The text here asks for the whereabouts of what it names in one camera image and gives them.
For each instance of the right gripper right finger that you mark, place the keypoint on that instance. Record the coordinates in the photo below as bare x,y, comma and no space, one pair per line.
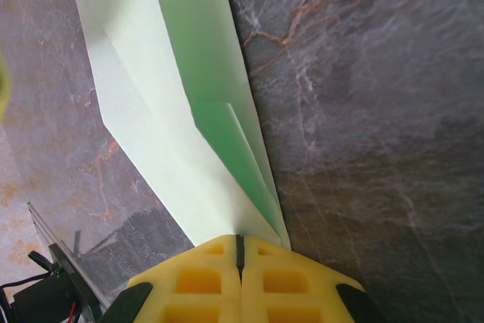
287,281

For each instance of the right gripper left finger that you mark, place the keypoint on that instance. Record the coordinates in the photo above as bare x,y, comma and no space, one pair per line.
196,281

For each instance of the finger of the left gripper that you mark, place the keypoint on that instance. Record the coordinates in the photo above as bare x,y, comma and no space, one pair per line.
4,88

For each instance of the light green paper sheet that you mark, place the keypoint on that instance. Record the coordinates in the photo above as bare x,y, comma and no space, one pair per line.
170,111

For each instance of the aluminium mounting rail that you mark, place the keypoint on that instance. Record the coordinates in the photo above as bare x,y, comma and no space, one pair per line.
68,262

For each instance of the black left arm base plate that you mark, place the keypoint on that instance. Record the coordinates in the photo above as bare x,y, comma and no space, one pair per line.
38,296

